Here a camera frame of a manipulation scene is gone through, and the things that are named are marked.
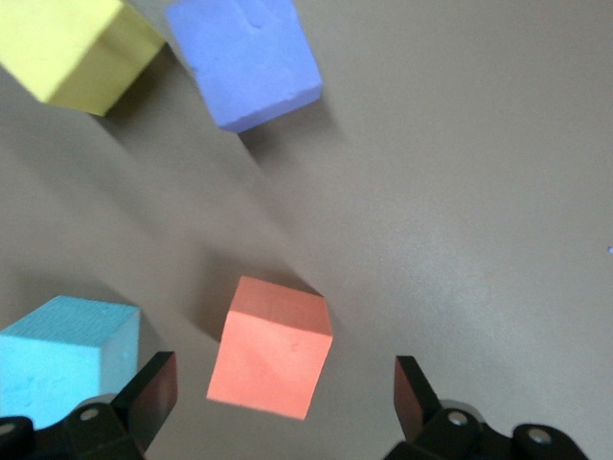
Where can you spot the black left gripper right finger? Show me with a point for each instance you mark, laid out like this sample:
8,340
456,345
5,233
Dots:
414,407

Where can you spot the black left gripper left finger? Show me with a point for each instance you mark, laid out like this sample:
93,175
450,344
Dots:
143,407

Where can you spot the blue foam block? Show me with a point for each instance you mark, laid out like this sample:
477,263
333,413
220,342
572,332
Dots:
48,354

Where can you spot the orange foam block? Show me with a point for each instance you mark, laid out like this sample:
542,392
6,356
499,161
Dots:
268,354

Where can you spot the purple foam block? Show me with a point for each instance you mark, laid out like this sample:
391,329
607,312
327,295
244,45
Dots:
249,62

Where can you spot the brown table mat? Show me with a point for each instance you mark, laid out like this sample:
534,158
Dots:
455,191

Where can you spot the yellow foam block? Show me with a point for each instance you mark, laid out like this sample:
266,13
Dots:
72,48

